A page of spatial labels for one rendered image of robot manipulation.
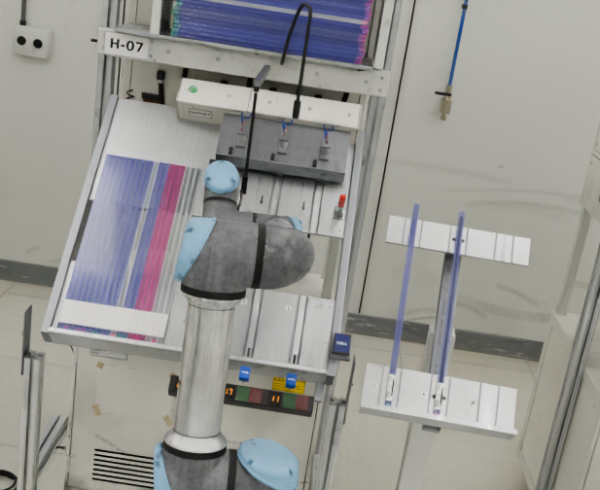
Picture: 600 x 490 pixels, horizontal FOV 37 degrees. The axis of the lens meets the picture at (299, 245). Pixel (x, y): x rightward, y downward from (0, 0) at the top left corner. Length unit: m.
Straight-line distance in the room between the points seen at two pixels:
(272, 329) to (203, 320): 0.62
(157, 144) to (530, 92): 2.00
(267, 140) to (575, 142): 1.99
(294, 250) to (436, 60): 2.45
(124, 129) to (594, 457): 1.57
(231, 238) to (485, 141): 2.58
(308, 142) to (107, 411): 0.94
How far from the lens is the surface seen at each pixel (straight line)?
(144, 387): 2.58
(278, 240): 1.56
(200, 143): 2.46
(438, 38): 3.93
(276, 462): 1.68
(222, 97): 2.45
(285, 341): 2.18
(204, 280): 1.55
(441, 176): 4.03
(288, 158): 2.36
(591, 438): 2.68
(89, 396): 2.63
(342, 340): 2.15
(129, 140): 2.47
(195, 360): 1.61
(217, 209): 1.96
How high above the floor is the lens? 1.66
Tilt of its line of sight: 18 degrees down
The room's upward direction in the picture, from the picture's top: 9 degrees clockwise
